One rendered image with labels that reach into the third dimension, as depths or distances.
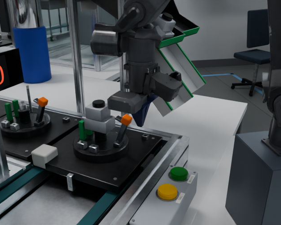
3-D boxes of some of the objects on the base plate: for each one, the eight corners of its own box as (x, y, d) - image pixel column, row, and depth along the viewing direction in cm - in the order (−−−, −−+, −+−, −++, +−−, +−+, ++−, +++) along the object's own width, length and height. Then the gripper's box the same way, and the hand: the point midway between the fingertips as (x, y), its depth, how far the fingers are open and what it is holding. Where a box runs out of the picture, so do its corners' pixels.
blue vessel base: (57, 77, 168) (51, 25, 157) (37, 85, 155) (29, 30, 144) (35, 72, 175) (28, 23, 163) (14, 81, 162) (5, 27, 151)
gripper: (146, 48, 74) (145, 109, 80) (104, 68, 58) (107, 141, 65) (171, 52, 71) (167, 114, 77) (133, 72, 56) (133, 147, 62)
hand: (140, 112), depth 70 cm, fingers closed
